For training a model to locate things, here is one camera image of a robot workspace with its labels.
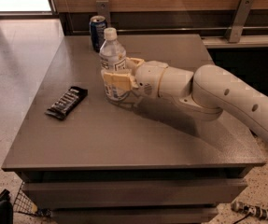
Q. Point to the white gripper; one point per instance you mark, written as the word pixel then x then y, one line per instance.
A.
pixel 148 77

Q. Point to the clear plastic water bottle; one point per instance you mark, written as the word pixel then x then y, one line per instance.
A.
pixel 113 58

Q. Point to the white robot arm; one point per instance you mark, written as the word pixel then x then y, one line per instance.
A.
pixel 202 94

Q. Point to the blue soda can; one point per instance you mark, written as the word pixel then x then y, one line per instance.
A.
pixel 97 26

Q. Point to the black snack bar wrapper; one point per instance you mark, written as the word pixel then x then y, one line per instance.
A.
pixel 67 102

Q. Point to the grey drawer cabinet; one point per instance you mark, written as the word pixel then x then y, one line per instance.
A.
pixel 144 162

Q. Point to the black bag on floor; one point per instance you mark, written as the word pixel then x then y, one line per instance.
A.
pixel 6 208

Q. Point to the left metal wall bracket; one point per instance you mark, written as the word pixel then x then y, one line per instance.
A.
pixel 103 9

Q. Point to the metal wall bracket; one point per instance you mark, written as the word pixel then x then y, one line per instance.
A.
pixel 103 9
pixel 235 30

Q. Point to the right metal wall bracket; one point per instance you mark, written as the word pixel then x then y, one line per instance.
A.
pixel 235 30

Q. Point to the black wire basket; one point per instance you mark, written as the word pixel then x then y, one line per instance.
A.
pixel 22 204

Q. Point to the black white striped handle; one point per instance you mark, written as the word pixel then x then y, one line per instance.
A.
pixel 250 210

